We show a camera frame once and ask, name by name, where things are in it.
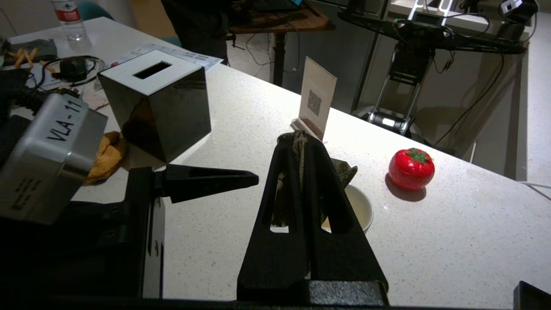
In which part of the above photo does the red tomato shaped timer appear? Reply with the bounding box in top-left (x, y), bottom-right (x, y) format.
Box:
top-left (388, 148), bottom-right (435, 191)

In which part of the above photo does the grey fabric pouch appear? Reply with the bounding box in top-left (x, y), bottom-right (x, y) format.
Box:
top-left (0, 39), bottom-right (57, 65)

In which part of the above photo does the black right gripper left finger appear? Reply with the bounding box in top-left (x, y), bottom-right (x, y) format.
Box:
top-left (237, 137), bottom-right (311, 302)

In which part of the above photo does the black glossy tissue box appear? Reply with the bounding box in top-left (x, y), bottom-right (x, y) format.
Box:
top-left (98, 49), bottom-right (212, 164)

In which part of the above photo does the black round platform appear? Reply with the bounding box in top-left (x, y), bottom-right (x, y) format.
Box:
top-left (338, 11), bottom-right (528, 54)

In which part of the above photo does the brown wooden desk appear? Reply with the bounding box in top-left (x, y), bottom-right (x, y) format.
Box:
top-left (228, 2), bottom-right (336, 87)

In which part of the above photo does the person in black shirt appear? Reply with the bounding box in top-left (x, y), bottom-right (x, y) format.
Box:
top-left (161, 0), bottom-right (233, 65)

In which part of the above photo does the black mug white inside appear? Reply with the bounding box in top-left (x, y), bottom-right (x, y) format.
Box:
top-left (321, 184), bottom-right (374, 234)

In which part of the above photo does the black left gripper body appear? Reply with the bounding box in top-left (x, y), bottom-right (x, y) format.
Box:
top-left (69, 167), bottom-right (166, 298)

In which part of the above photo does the orange fries toy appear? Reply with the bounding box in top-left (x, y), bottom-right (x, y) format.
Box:
top-left (6, 47), bottom-right (54, 74)

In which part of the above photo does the clear plastic bottle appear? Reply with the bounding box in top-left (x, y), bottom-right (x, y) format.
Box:
top-left (51, 0), bottom-right (89, 43)

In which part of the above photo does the glowing white frame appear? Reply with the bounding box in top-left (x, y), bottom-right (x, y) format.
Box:
top-left (407, 0), bottom-right (455, 22)

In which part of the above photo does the QR code sign card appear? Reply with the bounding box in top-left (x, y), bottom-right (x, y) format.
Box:
top-left (291, 56), bottom-right (337, 142)

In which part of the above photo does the teal chair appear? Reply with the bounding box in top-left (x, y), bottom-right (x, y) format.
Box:
top-left (77, 1), bottom-right (115, 22)

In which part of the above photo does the black mouse cable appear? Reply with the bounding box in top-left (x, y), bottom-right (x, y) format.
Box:
top-left (26, 55), bottom-right (104, 89)

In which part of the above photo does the dark pyramid tea bag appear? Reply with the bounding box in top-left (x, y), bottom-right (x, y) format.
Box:
top-left (271, 130), bottom-right (358, 229)

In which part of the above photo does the black robot torso column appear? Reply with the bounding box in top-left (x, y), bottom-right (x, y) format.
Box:
top-left (366, 41), bottom-right (433, 138)

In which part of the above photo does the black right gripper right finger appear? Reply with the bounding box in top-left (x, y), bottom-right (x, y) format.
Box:
top-left (303, 136), bottom-right (389, 293)

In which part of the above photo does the orange terry cloth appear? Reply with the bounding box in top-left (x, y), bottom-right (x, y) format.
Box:
top-left (84, 131), bottom-right (127, 186)

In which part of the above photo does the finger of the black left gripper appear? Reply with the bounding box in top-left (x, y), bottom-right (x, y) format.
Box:
top-left (164, 164), bottom-right (260, 204)

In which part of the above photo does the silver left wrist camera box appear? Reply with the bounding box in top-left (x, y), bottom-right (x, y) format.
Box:
top-left (0, 93), bottom-right (108, 225)

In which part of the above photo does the open laptop blue screen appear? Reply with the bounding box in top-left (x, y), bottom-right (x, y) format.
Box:
top-left (254, 0), bottom-right (302, 13)

